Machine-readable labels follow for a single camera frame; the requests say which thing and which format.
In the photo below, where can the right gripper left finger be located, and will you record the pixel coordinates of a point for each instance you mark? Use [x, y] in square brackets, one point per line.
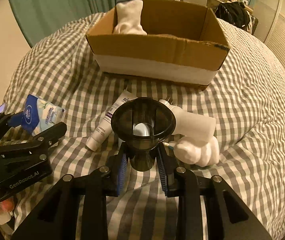
[76, 207]

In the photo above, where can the white hair dryer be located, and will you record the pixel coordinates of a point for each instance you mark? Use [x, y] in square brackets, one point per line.
[196, 126]

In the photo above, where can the black clothes pile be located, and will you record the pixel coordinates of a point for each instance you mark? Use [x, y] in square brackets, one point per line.
[235, 14]

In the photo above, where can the smartphone with lit screen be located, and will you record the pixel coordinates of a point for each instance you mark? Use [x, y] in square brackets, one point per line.
[3, 108]

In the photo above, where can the white BOP toothpaste tube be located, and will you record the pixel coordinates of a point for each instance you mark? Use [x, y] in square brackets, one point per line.
[104, 129]

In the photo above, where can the cardboard box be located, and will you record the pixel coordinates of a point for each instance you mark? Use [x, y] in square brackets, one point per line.
[184, 44]

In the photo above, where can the dark plastic funnel cup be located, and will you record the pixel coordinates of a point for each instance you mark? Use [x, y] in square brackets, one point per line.
[139, 149]

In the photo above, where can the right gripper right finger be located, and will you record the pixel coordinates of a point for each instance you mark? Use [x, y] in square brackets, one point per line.
[209, 201]

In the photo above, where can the white sock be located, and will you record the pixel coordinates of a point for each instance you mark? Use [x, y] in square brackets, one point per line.
[194, 152]
[129, 18]

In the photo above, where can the grey checkered bed sheet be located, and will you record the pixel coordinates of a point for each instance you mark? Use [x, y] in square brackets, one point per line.
[246, 97]

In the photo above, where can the blue tissue pack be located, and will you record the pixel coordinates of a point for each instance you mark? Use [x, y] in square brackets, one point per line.
[39, 115]

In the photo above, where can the white Huawei earbuds case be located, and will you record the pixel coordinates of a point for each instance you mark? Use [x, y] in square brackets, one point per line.
[142, 130]

